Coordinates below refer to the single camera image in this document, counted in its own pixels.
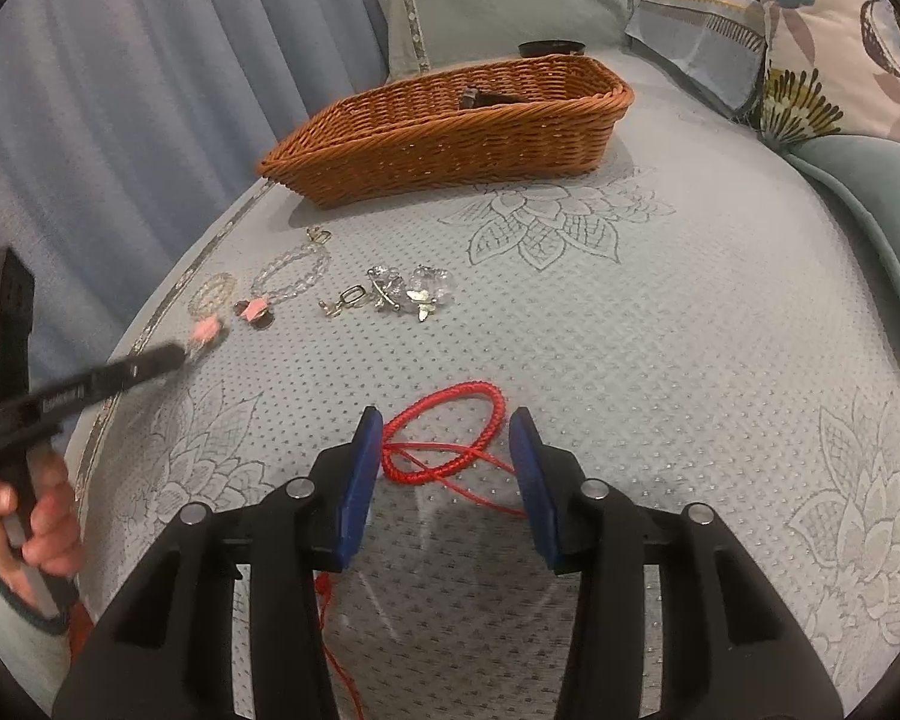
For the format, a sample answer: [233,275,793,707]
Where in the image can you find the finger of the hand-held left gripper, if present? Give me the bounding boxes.
[28,341,193,422]

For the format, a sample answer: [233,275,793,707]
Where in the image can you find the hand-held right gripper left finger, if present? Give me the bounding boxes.
[51,405,385,720]

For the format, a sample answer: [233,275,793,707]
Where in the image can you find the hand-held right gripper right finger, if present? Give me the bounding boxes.
[507,405,845,720]

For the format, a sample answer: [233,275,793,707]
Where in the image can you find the pale bead bracelet pink flower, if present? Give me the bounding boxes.
[186,273,238,350]

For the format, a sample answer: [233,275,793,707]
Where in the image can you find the red cord bracelet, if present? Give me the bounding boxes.
[315,381,530,720]

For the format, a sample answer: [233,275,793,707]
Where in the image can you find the brown wicker basket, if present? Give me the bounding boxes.
[257,54,636,210]

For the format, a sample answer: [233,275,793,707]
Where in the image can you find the person's left forearm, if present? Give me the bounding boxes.
[0,549,73,700]

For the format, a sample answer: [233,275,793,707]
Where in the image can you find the person's left hand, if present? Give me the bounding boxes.
[0,450,86,580]

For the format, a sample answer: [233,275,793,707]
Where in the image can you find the silver leaf brooch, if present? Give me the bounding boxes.
[365,264,410,314]

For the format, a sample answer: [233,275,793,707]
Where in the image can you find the clear crystal flower brooch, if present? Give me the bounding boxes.
[406,263,455,324]

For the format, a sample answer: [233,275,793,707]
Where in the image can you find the grey floral sofa cover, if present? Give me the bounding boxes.
[73,52,900,720]

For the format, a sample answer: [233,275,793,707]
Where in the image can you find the blue-grey curtain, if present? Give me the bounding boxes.
[0,0,388,410]

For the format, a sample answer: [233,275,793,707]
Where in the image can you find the dark brown hair clip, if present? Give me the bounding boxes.
[459,85,530,111]

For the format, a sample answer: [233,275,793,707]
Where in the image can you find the black round dish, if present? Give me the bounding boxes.
[517,38,587,59]

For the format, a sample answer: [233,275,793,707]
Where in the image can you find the teal sofa armrest cushion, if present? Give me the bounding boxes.
[783,133,900,355]

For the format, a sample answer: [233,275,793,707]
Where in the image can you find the grey-blue patterned cushion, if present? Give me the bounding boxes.
[623,0,768,122]

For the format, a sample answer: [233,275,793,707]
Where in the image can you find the teal sofa back cushion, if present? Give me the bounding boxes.
[375,0,650,85]

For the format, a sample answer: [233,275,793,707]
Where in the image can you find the floral print pillow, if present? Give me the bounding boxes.
[748,0,900,156]

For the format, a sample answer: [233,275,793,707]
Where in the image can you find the small silver ring charm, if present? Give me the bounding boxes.
[317,283,365,319]

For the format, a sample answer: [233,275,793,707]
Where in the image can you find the clear bead bracelet pink flower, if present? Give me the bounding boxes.
[234,228,333,331]

